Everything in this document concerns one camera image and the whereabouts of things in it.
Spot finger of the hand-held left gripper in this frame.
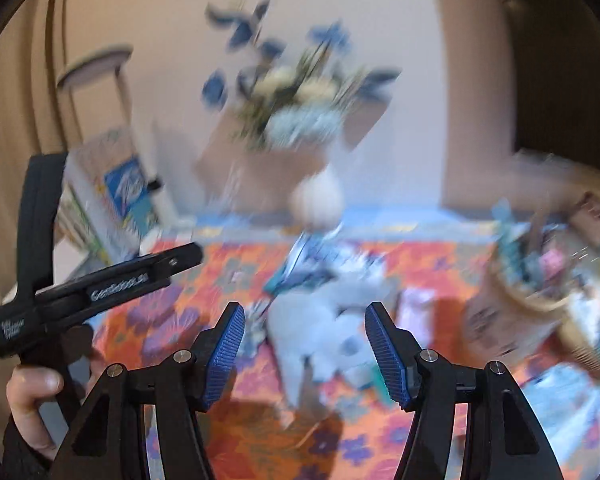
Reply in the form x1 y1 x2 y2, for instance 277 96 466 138
137 241 204 288

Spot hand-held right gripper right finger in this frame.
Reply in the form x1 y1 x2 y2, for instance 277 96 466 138
364 302 551 480

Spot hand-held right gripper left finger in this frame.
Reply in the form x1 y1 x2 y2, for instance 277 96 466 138
50 302 247 480

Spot woven basket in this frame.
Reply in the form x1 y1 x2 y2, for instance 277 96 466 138
495 192 600 383

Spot person's left forearm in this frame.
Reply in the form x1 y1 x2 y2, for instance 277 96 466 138
0 415 56 480

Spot person's left hand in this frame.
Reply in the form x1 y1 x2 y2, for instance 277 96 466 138
6 366 64 462

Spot orange floral tablecloth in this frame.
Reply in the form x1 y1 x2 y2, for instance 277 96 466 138
87 210 600 480

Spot purple box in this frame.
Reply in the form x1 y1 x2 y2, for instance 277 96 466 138
397 287 438 336

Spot blue plush bunny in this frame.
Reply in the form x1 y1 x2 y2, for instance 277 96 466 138
267 255 401 411

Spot row of books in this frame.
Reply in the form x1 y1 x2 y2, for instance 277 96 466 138
60 127 163 266

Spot blue patterned tissue packet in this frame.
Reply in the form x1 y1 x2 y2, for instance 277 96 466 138
522 362 600 441

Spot blue and white flowers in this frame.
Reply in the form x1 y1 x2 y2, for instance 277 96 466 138
200 0 403 153

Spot white desk lamp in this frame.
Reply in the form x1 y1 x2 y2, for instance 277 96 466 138
55 42 181 226

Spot dark frame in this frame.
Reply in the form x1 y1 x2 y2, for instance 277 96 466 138
490 0 600 181

